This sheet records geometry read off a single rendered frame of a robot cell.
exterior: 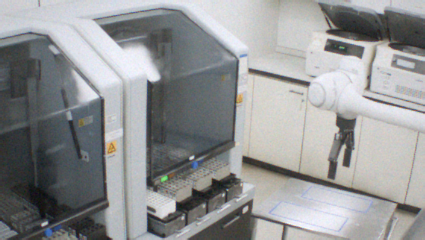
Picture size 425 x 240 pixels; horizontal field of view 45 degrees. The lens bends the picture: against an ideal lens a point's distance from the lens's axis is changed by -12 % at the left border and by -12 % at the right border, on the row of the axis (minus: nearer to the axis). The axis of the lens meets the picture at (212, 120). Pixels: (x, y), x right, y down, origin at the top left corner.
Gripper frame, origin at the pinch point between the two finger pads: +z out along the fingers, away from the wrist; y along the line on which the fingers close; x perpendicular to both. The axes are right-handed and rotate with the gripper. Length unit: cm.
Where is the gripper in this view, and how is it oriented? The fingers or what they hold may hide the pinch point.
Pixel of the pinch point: (338, 169)
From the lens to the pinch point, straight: 201.9
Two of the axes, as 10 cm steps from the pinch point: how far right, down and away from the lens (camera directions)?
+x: -8.1, -2.3, 5.4
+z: -0.5, 9.4, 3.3
